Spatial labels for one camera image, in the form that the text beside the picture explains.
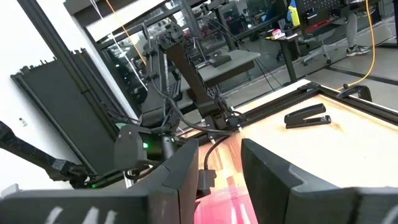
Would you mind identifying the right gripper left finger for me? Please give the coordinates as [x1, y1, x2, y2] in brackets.
[0, 138, 200, 224]

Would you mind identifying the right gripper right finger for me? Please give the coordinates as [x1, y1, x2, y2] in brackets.
[241, 138, 398, 224]

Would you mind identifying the pink transparent pencil case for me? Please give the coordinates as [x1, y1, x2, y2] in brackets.
[194, 183, 259, 224]

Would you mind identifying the black box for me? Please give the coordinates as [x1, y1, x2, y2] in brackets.
[208, 54, 233, 68]

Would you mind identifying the grey desk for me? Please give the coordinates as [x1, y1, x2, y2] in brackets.
[178, 49, 261, 88]

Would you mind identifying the black stapler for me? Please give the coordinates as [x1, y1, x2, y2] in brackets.
[284, 103, 332, 129]

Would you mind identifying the black standing desk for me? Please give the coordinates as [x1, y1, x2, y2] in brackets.
[264, 29, 302, 85]

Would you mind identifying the office chair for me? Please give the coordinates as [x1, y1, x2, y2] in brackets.
[300, 18, 333, 67]

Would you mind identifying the yellow bottle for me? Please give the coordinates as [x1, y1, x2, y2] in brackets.
[287, 4, 302, 27]

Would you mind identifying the black flat panel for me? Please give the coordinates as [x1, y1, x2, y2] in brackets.
[11, 48, 139, 177]

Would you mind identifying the person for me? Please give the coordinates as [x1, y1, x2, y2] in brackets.
[345, 12, 373, 58]

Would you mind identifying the black cable with plug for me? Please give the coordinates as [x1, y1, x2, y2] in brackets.
[196, 135, 231, 200]

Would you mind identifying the black aluminium table frame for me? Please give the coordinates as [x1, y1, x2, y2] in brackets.
[186, 81, 398, 147]

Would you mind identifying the black clamp handle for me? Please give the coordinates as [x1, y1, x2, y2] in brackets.
[336, 83, 373, 103]

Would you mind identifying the yellow hanging cable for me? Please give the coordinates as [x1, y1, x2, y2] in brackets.
[337, 0, 376, 91]
[104, 0, 147, 67]

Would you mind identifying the black diagonal frame strut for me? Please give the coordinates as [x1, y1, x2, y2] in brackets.
[0, 120, 91, 189]

